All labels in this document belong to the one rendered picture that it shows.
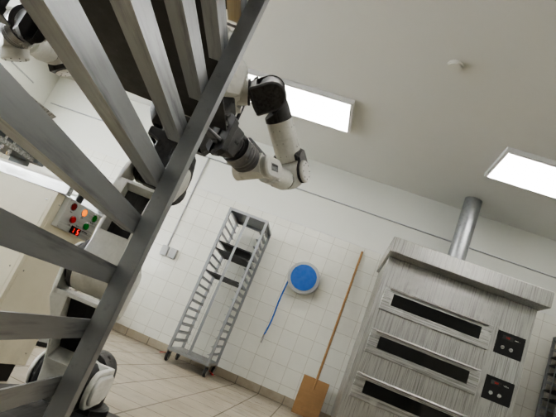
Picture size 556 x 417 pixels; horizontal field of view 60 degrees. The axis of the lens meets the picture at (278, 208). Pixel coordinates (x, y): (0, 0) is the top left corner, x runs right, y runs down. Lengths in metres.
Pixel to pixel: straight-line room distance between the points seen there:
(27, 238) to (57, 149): 0.09
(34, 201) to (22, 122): 1.90
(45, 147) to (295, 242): 5.73
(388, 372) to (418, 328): 0.53
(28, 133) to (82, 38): 0.10
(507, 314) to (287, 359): 2.48
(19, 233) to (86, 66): 0.17
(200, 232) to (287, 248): 1.16
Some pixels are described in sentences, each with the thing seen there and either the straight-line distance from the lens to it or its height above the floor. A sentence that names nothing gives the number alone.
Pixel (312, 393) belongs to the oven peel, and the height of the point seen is 0.26.
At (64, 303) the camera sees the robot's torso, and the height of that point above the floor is 0.49.
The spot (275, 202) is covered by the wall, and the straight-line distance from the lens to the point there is 6.32.
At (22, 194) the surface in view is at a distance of 2.40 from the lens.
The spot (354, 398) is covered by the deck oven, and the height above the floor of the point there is 0.41.
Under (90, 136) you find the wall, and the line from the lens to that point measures 7.44.
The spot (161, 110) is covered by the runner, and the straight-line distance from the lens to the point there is 0.78.
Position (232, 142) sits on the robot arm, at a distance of 1.30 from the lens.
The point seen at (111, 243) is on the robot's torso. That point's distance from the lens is 1.39.
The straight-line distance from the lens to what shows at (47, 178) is 2.37.
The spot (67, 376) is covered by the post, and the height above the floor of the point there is 0.44.
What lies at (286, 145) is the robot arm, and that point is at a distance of 1.62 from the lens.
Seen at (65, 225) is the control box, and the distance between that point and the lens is 2.33.
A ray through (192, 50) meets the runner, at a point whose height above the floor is 0.95.
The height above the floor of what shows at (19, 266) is 0.49.
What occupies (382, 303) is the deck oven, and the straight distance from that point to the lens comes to 5.01.
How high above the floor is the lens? 0.60
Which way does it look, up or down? 15 degrees up
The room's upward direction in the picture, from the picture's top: 23 degrees clockwise
